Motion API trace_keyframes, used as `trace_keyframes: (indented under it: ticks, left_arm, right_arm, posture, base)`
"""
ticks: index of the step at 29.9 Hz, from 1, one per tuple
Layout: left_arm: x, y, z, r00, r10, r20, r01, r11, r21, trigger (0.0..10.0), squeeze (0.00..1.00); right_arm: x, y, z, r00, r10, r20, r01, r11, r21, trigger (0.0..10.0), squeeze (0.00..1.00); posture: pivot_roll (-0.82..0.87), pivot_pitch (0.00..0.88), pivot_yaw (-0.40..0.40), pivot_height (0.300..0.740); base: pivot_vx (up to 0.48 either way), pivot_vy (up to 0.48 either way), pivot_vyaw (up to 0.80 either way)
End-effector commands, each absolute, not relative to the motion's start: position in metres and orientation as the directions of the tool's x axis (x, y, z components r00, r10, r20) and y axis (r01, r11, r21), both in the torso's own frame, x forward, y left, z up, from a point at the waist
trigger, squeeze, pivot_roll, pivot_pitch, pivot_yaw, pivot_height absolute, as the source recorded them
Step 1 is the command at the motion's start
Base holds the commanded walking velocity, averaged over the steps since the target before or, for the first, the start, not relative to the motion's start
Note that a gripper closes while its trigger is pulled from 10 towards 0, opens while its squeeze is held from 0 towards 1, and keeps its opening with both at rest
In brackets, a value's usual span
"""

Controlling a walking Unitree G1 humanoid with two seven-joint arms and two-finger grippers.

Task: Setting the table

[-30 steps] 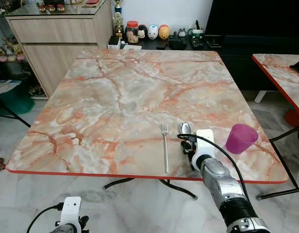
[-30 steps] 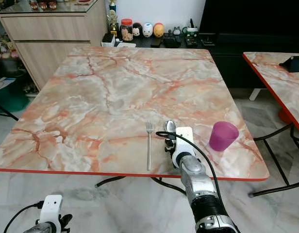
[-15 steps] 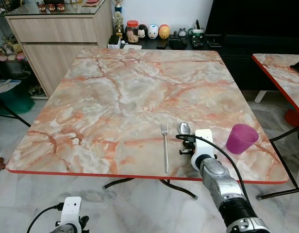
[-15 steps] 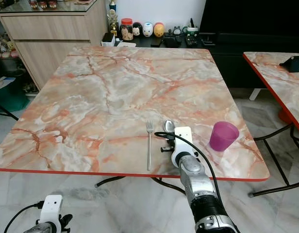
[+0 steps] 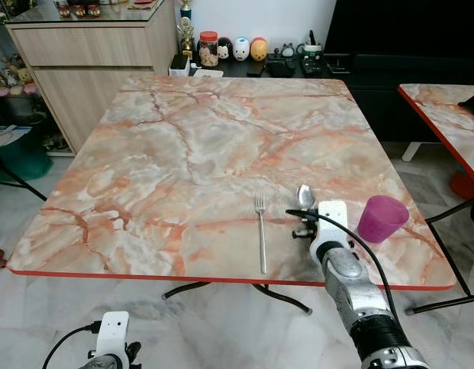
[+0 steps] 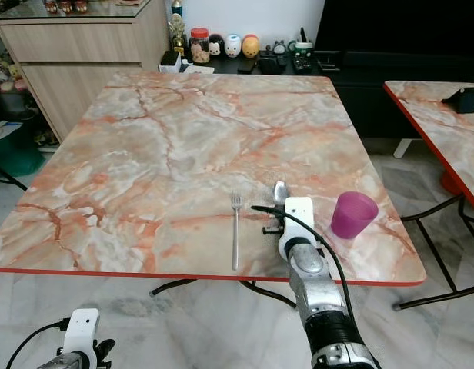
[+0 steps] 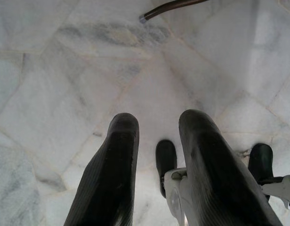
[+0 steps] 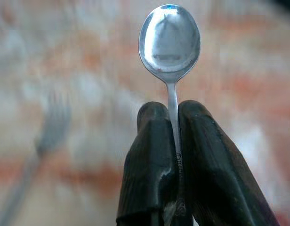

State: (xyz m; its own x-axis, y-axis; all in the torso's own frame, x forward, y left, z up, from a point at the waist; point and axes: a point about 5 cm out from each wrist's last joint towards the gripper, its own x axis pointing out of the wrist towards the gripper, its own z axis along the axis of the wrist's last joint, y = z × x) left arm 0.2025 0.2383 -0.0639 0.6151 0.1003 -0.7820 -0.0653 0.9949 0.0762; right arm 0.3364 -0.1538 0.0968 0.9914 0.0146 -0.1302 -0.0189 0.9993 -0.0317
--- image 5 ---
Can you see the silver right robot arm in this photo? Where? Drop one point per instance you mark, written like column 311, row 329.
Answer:
column 362, row 301

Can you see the white round figurine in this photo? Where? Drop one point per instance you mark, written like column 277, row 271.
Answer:
column 241, row 49

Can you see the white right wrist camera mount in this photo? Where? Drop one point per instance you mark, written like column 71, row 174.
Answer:
column 332, row 220

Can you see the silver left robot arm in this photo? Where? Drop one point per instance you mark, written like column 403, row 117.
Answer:
column 100, row 364

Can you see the green plastic bin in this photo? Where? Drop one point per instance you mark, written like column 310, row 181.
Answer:
column 25, row 160

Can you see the gold trophy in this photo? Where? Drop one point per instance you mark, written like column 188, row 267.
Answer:
column 185, row 32

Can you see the silver metal fork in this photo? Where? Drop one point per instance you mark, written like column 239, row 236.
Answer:
column 261, row 231

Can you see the black round figurine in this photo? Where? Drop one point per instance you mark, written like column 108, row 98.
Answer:
column 224, row 48

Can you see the black device on stand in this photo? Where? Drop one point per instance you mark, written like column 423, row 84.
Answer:
column 472, row 104

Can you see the black metal table leg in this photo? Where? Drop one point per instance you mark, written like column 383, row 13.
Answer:
column 445, row 304
column 287, row 300

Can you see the red plastic stool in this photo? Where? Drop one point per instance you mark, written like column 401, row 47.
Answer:
column 462, row 185

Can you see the light wooden cabinet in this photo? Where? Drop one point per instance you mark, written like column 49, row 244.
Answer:
column 83, row 69

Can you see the green and white mug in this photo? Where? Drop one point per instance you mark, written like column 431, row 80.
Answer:
column 311, row 52

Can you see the white table leg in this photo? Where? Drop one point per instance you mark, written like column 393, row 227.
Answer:
column 411, row 151

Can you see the red-lidded glass jar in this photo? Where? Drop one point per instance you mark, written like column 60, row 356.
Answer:
column 208, row 49

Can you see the yellow round figurine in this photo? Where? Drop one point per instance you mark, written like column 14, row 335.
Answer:
column 258, row 50

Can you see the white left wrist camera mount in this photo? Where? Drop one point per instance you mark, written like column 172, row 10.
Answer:
column 112, row 332

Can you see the purple plastic cup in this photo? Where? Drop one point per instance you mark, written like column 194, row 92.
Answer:
column 382, row 220

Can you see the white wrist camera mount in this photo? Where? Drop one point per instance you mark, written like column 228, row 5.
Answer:
column 112, row 332
column 332, row 220

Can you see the black television screen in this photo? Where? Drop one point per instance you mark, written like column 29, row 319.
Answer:
column 406, row 27

